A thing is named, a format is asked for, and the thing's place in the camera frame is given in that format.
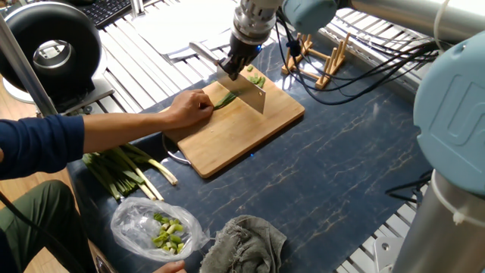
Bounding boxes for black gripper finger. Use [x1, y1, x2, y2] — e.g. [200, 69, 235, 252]
[236, 52, 256, 74]
[217, 55, 241, 82]

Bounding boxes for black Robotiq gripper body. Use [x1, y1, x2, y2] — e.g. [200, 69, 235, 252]
[227, 35, 263, 64]

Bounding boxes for steel cleaver knife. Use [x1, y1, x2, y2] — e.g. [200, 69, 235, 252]
[188, 40, 267, 115]

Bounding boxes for long green scallion leaves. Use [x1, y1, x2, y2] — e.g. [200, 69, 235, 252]
[212, 90, 239, 111]

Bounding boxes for clear plastic bag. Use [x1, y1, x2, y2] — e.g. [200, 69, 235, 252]
[110, 196, 211, 262]

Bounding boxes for person's left forearm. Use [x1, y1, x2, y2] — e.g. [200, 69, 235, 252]
[82, 111, 172, 155]

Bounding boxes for person's left hand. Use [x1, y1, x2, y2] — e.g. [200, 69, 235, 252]
[164, 89, 215, 130]

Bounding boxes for person's right hand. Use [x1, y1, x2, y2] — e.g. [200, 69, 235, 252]
[152, 259, 187, 273]

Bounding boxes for chopped scallion pieces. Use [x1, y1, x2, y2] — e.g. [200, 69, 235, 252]
[246, 64, 267, 89]
[151, 212, 186, 254]

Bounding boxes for white paper sheets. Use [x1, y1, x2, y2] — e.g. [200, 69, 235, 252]
[130, 0, 274, 61]

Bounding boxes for wooden cutting board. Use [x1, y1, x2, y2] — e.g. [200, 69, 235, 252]
[158, 63, 306, 180]

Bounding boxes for wooden peg rack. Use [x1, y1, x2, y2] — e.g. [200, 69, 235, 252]
[280, 32, 352, 91]

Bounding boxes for scallion stalk with white end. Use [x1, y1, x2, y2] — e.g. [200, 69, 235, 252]
[102, 151, 158, 202]
[123, 143, 180, 187]
[109, 146, 166, 202]

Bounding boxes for black computer keyboard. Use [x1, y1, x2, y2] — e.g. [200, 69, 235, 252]
[77, 0, 133, 30]

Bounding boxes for grey-green cloth rag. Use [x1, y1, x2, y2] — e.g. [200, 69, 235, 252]
[199, 215, 288, 273]

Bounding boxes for dark blue shirt sleeve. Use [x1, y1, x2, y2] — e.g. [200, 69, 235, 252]
[0, 115, 86, 181]

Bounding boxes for green trousers leg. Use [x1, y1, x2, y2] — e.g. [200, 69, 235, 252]
[0, 180, 95, 273]

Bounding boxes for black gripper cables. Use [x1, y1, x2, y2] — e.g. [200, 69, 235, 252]
[272, 9, 448, 106]

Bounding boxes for black ring light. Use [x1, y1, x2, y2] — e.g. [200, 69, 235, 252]
[0, 2, 116, 115]

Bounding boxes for aluminium frame post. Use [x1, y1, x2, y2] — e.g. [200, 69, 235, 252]
[0, 14, 58, 117]

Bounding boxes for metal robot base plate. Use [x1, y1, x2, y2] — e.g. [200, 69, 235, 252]
[373, 237, 408, 273]

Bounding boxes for long black cable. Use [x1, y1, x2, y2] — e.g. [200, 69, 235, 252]
[0, 191, 83, 273]

